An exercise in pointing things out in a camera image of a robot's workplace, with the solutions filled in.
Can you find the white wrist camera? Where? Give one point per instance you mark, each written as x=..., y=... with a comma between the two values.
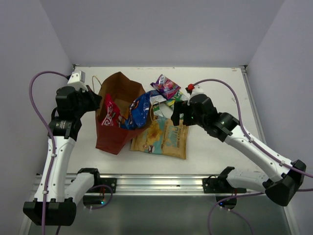
x=77, y=80
x=194, y=90

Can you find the purple candy bag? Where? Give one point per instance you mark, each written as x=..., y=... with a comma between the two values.
x=166, y=87

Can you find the small dark blue snack bag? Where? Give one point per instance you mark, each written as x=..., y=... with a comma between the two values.
x=156, y=97

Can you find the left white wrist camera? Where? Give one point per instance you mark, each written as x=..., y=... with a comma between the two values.
x=77, y=80

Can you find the small green snack packet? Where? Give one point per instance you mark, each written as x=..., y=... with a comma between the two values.
x=156, y=110

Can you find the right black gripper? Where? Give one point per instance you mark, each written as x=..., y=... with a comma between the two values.
x=181, y=106

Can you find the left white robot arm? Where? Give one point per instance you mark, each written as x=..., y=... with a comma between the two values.
x=54, y=204

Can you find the pink Real chips bag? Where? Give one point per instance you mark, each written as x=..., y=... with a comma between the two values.
x=112, y=112

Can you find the red paper bag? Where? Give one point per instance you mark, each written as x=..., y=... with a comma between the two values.
x=123, y=91

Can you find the tan popcorn chips bag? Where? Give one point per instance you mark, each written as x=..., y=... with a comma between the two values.
x=162, y=138

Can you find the aluminium mounting rail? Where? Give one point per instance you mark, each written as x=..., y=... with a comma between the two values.
x=159, y=183

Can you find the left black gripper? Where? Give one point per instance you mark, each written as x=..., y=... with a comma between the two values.
x=94, y=98

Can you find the green snack bag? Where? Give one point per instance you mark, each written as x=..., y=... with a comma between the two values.
x=179, y=96

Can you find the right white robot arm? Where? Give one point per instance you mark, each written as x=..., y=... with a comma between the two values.
x=279, y=178

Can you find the blue Doritos chips bag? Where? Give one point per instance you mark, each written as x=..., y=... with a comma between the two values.
x=136, y=114

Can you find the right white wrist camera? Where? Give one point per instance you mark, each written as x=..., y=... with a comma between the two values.
x=194, y=90

